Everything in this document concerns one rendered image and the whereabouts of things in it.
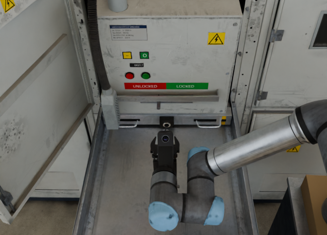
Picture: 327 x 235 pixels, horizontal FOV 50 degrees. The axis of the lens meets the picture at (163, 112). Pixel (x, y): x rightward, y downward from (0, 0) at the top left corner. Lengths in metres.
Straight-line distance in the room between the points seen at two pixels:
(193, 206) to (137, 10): 0.64
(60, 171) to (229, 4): 1.30
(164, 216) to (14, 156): 0.59
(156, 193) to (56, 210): 1.44
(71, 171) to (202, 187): 1.19
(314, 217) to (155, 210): 0.64
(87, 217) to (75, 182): 0.85
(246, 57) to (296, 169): 0.81
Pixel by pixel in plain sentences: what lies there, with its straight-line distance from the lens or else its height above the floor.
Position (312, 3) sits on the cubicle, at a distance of 1.35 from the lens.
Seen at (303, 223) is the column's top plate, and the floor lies 0.75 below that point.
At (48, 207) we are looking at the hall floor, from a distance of 2.34.
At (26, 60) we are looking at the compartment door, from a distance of 1.20.
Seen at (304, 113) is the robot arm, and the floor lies 1.36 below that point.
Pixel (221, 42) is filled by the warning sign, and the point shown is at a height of 1.26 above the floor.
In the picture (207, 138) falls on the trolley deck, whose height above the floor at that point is 0.82.
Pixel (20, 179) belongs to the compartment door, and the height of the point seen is 0.91.
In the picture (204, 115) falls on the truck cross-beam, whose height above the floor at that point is 0.90.
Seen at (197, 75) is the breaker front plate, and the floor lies 1.11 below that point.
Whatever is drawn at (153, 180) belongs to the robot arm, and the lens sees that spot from 0.97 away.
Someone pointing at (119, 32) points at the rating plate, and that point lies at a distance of 1.18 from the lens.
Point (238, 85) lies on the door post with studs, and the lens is 1.52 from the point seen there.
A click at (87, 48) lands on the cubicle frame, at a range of 1.42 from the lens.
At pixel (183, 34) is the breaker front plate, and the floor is 1.29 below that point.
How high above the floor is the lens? 1.92
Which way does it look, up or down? 45 degrees down
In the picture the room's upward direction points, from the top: 1 degrees counter-clockwise
